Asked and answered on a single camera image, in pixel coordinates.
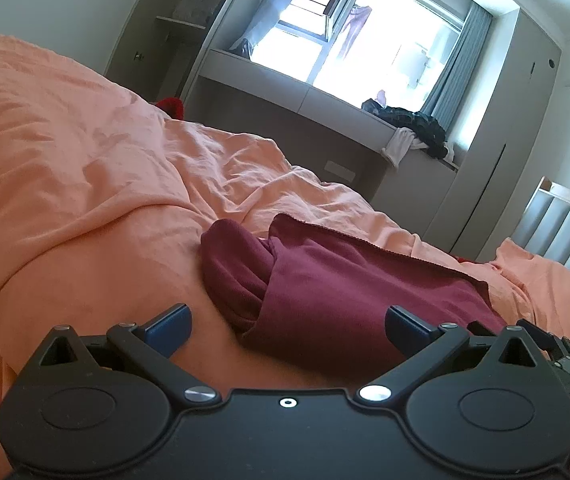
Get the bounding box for pile of dark clothes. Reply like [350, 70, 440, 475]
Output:
[362, 99, 448, 160]

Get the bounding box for open beige wardrobe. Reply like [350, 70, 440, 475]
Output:
[105, 0, 246, 107]

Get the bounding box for sheer blue-grey curtain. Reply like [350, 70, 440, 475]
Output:
[230, 0, 322, 59]

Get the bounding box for thick blue-grey curtain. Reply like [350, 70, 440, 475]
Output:
[422, 2, 494, 137]

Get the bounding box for purple hanging garment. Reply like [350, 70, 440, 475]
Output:
[337, 4, 372, 61]

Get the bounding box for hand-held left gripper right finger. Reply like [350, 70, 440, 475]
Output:
[357, 305, 540, 406]

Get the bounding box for window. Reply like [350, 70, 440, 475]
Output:
[260, 0, 482, 111]

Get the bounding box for white garment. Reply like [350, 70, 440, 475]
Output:
[382, 127, 428, 167]

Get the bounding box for orange blanket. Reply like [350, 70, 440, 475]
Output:
[0, 26, 570, 480]

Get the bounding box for closed beige wardrobe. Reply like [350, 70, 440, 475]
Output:
[425, 10, 564, 267]

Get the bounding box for grey padded headboard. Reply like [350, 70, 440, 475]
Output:
[512, 176, 570, 306]

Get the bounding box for maroon long-sleeve shirt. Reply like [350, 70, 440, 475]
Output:
[200, 212, 510, 376]

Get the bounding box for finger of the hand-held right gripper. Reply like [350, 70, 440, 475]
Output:
[515, 318, 566, 358]
[466, 319, 498, 337]

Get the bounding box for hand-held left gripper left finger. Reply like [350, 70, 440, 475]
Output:
[30, 303, 220, 407]

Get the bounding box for red object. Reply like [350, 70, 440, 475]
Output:
[155, 97, 186, 121]

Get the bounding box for beige window bench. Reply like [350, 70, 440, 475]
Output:
[182, 49, 462, 212]

